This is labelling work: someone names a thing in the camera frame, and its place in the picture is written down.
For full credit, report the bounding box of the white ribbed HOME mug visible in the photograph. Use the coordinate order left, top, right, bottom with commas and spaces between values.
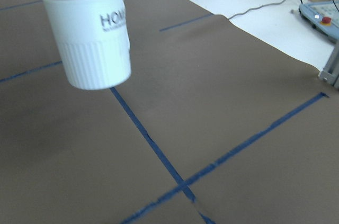
43, 0, 131, 90

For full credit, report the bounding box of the brown paper table cover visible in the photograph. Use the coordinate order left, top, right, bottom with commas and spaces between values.
1, 0, 338, 223

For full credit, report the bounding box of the teach pendant with red button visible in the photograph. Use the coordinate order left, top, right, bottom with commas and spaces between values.
299, 1, 338, 43

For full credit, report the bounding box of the grey cable on white table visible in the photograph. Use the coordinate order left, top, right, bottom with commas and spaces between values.
227, 0, 301, 20

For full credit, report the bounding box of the aluminium frame post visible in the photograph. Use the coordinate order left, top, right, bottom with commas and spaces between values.
318, 44, 338, 89

